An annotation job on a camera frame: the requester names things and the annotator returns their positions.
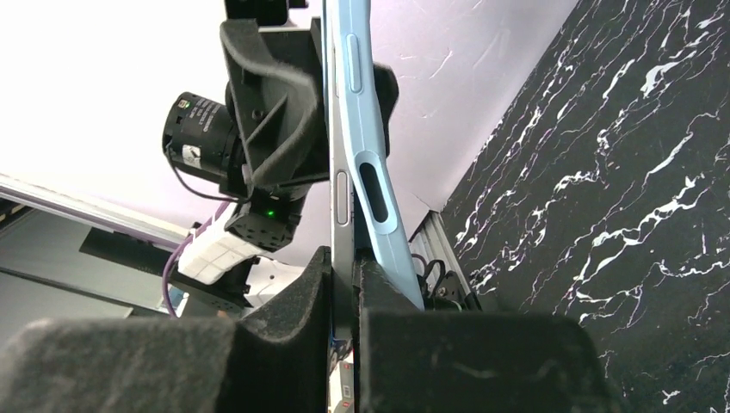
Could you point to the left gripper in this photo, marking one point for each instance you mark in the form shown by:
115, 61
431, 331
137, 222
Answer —
276, 100

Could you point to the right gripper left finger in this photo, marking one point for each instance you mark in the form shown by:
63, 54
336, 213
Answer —
274, 360

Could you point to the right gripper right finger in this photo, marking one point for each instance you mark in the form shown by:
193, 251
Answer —
469, 361

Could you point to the phone with black screen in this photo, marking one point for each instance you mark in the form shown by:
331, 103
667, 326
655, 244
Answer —
342, 244

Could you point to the light blue phone case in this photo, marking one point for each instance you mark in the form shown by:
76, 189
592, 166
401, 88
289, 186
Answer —
347, 24

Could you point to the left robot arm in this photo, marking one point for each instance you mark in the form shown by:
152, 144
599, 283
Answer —
197, 138

